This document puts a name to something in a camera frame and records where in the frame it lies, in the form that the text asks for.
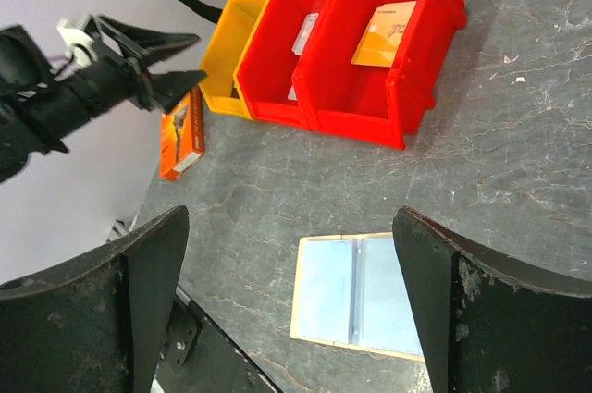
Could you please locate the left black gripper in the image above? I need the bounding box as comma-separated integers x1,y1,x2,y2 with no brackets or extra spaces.
78,15,207,114

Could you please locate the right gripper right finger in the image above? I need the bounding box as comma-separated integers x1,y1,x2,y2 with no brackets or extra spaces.
392,206,591,392

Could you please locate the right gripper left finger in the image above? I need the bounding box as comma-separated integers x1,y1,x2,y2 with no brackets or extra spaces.
1,206,190,392

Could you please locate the beige leather card holder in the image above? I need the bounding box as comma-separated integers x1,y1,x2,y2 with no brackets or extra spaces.
290,232,424,362

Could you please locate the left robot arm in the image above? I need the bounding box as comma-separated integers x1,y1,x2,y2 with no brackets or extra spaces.
1,14,206,180

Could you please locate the lower silver card stack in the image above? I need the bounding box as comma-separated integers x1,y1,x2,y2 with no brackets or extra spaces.
288,86,297,102

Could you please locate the orange razor box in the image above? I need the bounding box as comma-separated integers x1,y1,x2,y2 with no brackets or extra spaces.
159,87,204,181

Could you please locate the yellow plastic bin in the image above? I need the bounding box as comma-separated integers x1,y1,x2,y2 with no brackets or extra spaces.
200,0,270,120

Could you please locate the red middle plastic bin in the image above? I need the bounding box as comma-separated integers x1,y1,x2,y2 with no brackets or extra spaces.
236,0,326,129

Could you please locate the red plastic bin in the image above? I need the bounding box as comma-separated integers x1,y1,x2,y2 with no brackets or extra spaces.
236,0,326,129
292,0,467,150

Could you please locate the red right plastic bin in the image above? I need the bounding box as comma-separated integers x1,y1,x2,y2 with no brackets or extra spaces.
292,0,467,150

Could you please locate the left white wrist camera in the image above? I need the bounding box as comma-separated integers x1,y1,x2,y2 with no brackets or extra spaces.
56,14,98,68

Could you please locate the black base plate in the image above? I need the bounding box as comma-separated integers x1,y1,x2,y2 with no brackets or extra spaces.
151,287,281,392

